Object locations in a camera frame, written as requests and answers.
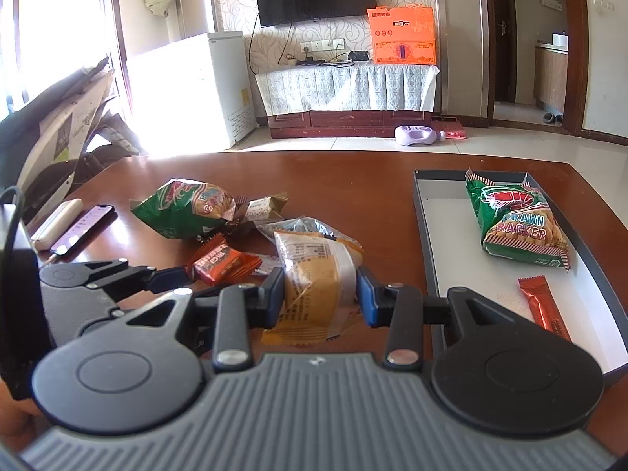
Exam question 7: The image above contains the green prawn cracker bag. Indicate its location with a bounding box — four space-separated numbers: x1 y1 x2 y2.
130 179 236 239
465 170 571 270

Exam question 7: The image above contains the wooden kitchen cabinet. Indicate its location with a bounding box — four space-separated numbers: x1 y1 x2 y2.
533 44 568 114

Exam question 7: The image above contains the grey shallow box tray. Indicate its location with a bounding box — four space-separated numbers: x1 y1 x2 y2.
414 170 627 385

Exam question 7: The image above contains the clear white candy packet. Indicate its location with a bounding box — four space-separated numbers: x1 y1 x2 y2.
253 254 282 276

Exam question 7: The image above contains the white electric scooter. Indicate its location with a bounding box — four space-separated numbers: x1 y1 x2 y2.
1 58 142 223

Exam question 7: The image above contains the red chocolate snack packet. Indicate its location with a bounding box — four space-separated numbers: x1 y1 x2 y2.
185 234 262 286

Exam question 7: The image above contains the black router box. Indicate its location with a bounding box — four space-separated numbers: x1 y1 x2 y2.
348 51 369 62

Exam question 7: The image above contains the smartphone with purple screen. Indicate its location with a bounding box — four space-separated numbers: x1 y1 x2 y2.
51 204 116 258

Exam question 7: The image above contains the orange cardboard box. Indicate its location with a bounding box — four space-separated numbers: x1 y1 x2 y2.
367 4 436 65

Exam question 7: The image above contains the pair of slippers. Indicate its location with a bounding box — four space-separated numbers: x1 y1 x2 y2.
543 113 563 126

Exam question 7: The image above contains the white lace tablecloth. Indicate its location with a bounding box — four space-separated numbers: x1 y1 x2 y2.
256 62 440 116

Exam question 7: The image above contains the red floor scale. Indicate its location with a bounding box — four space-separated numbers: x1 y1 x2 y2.
431 115 466 141

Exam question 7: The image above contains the dark red TV cabinet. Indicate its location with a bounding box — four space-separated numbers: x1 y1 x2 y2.
267 111 433 139

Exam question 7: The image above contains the white power bank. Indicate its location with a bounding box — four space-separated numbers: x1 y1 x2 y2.
31 199 84 252

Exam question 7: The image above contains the white chest freezer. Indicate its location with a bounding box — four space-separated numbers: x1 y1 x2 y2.
127 32 257 159

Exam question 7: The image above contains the clear sunflower seed bag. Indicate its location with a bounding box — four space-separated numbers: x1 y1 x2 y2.
256 216 345 241

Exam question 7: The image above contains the gold brown pastry packet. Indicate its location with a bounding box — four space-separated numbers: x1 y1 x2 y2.
231 192 290 225

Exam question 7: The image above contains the orange snack stick packet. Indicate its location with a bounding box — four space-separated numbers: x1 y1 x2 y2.
518 276 571 341

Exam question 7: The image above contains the yellow bread packet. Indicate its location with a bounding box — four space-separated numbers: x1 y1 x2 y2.
261 230 364 345

